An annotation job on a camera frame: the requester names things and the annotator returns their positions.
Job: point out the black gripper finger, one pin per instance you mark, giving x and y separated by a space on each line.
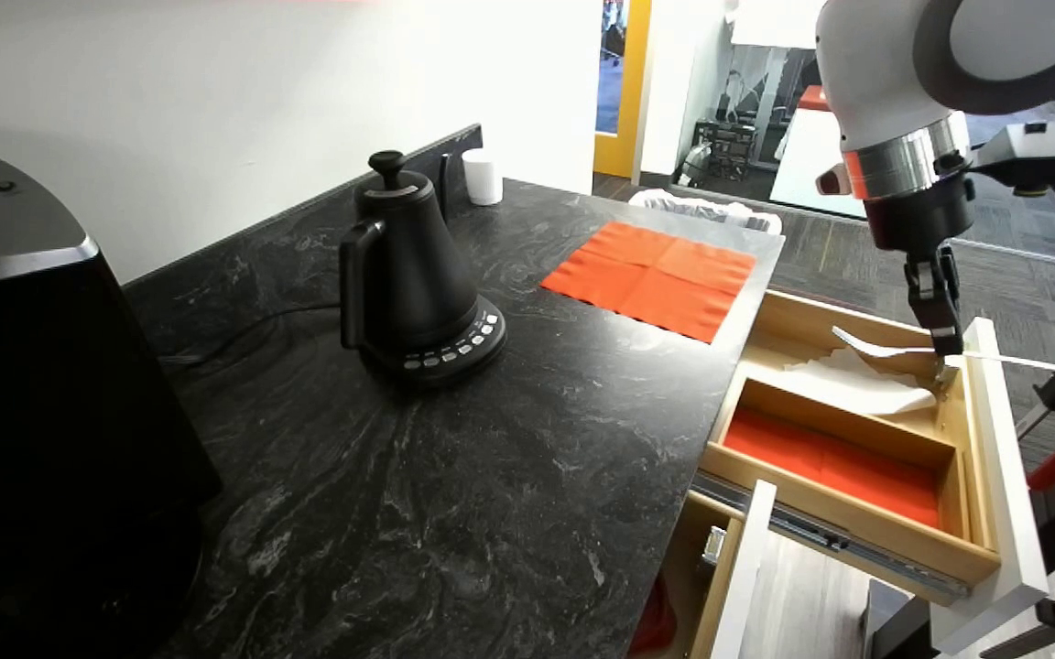
949 305
921 289

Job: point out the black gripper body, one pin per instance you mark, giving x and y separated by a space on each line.
916 223

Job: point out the wooden drawer with two compartments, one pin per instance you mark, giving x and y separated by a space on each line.
999 489

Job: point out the orange drawer liner cloth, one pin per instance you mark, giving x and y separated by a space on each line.
831 464

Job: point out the white items in narrow drawer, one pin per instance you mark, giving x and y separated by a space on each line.
715 547

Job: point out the orange napkin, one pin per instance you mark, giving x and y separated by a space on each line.
656 279

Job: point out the white mug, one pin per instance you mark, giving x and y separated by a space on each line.
482 180

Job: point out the black gooseneck kettle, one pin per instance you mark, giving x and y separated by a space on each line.
413 279

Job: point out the black coffee machine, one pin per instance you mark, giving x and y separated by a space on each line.
51 427

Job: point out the black camera on mount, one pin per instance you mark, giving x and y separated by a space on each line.
1033 152

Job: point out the yellow door frame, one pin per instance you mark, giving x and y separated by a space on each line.
626 85

